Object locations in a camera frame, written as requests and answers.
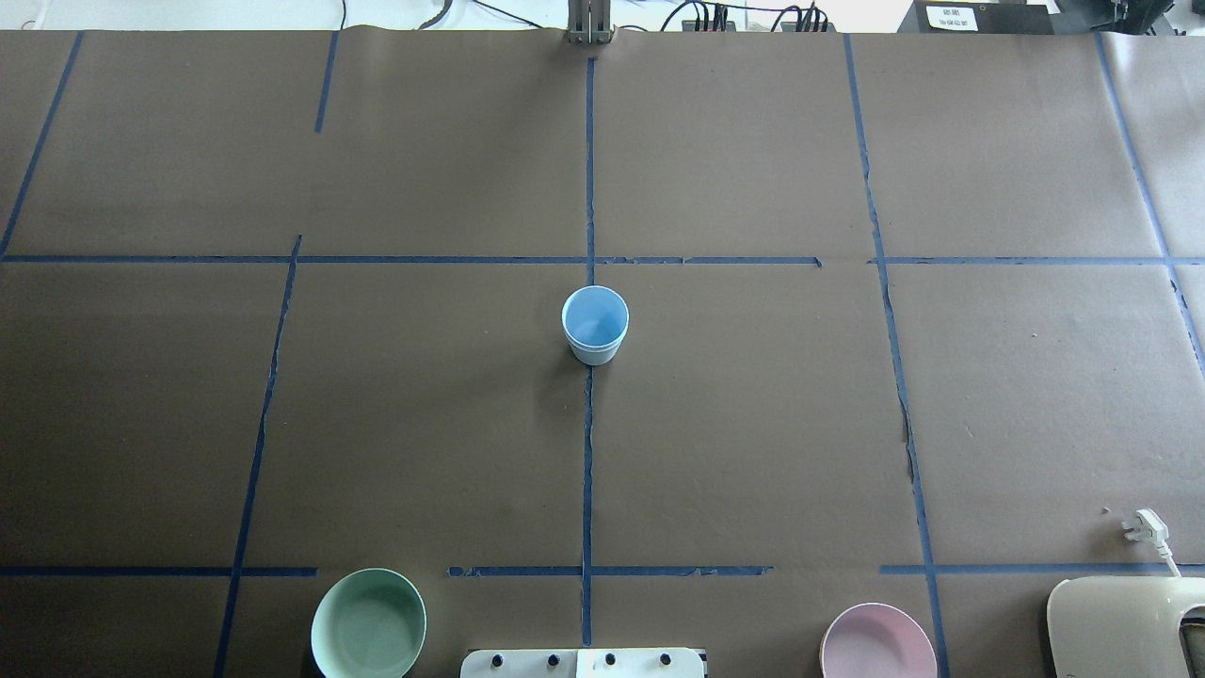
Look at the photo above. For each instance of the pale blue cup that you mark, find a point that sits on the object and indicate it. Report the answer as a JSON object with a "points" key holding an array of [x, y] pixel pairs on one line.
{"points": [[596, 353]]}

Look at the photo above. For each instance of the black power strip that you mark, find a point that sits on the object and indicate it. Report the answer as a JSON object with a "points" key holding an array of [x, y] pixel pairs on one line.
{"points": [[697, 17]]}

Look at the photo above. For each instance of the green bowl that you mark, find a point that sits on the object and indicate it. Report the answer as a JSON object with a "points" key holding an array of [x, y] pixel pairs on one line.
{"points": [[372, 623]]}

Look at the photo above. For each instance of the pink bowl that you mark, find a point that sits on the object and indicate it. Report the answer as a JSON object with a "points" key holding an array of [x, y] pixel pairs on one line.
{"points": [[876, 640]]}

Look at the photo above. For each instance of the black box with label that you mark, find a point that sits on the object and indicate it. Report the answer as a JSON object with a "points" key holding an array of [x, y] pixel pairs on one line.
{"points": [[976, 17]]}

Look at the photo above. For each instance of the cream toaster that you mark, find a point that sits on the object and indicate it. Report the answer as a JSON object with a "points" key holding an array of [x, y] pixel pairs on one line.
{"points": [[1126, 626]]}

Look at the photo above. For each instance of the white power plug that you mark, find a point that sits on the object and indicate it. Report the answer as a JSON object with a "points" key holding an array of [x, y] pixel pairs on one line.
{"points": [[1146, 526]]}

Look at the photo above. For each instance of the grey metal post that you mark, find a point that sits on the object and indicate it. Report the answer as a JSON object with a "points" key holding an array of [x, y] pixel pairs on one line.
{"points": [[589, 22]]}

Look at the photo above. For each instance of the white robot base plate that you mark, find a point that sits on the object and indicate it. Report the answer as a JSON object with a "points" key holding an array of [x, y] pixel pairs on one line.
{"points": [[586, 662]]}

